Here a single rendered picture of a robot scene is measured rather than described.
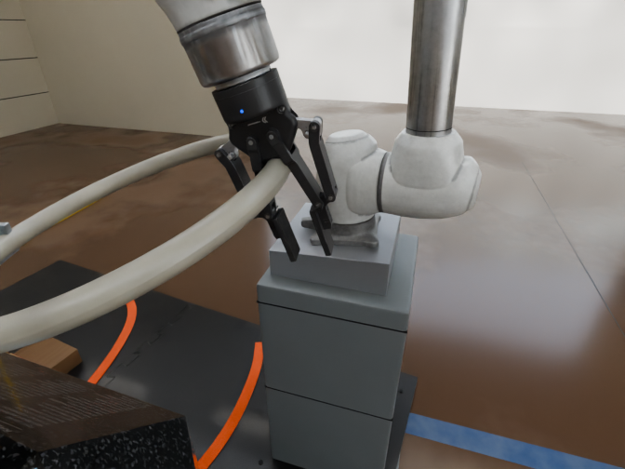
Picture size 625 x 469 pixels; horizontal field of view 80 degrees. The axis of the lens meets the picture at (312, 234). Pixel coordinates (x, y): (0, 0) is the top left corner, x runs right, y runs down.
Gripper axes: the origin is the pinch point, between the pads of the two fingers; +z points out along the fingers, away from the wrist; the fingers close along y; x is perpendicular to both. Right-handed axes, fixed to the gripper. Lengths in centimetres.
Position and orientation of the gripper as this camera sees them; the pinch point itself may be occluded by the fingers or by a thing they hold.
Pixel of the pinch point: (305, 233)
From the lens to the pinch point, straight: 49.5
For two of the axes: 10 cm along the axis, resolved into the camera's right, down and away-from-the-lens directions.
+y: -9.3, 1.8, 3.1
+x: -1.7, 5.4, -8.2
